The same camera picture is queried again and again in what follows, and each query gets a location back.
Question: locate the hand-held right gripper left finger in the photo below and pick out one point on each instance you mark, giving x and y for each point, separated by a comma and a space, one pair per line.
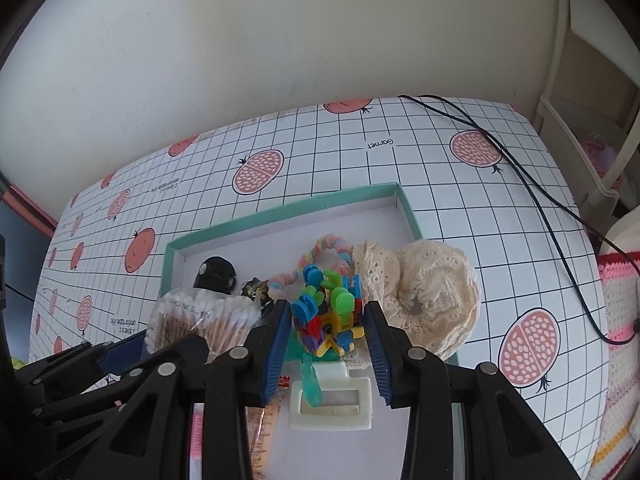
275, 360

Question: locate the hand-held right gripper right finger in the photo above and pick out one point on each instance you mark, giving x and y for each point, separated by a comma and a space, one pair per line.
377, 360

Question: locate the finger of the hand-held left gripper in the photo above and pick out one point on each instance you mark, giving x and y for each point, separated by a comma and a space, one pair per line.
125, 352
175, 360

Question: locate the green plastic toy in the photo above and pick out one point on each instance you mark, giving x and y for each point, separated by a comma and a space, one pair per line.
312, 380

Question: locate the cotton swab bag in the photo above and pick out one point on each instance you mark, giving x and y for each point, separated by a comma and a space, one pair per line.
200, 310

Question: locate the white hair claw clip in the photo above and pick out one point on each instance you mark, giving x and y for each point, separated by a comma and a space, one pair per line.
350, 417

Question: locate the colourful plastic block toy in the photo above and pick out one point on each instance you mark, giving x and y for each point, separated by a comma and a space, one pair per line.
325, 310

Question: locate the black action figure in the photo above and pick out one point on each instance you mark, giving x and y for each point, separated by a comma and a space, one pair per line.
255, 290

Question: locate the biscuit snack packet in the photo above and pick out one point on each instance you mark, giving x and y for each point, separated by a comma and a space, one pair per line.
260, 440

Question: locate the pink hair roller clip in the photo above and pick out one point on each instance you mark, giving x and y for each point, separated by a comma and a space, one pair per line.
196, 440

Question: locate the black toy car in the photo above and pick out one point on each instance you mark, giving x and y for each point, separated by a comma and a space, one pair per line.
215, 272

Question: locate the pastel twisted scrunchie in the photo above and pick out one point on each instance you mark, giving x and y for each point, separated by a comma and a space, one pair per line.
332, 244

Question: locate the teal rimmed white tray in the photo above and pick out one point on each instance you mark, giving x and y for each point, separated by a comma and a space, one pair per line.
300, 230

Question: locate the grey blue door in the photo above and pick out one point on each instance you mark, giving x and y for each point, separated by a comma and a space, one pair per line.
20, 270

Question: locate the pomegranate grid tablecloth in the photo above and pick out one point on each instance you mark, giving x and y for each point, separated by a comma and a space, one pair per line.
450, 200

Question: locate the pink striped knitted blanket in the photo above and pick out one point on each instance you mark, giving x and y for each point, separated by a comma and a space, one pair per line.
620, 300

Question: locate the white shelf rack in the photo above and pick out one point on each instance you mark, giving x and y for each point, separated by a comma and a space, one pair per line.
565, 125

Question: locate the pink fluffy item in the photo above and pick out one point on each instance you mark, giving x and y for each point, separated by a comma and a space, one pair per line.
600, 152

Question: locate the pink wooden frame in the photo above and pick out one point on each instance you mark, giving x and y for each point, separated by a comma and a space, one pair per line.
35, 212

